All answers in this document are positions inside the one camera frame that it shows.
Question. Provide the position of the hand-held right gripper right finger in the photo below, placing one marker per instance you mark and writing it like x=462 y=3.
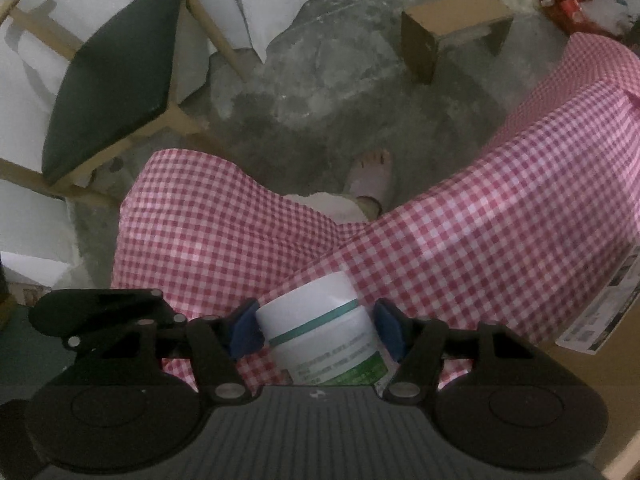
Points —
x=387 y=327

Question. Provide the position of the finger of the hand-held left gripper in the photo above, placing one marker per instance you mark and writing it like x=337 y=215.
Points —
x=100 y=310

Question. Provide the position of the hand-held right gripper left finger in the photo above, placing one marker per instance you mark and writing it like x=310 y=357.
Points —
x=245 y=330

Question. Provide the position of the white pill bottle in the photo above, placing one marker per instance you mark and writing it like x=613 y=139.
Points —
x=320 y=310

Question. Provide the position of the large cardboard box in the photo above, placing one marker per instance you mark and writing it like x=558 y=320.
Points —
x=620 y=385

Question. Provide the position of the person's foot in slipper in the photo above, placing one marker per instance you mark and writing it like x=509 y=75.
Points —
x=370 y=175

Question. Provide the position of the red checkered tablecloth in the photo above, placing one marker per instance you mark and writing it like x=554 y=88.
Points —
x=500 y=210

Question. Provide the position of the wooden chair with black seat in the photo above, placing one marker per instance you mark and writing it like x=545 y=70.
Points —
x=115 y=70

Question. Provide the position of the small cardboard box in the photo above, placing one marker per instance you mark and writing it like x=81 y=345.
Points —
x=450 y=15

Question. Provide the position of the red snack packet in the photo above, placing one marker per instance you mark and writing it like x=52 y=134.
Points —
x=567 y=7

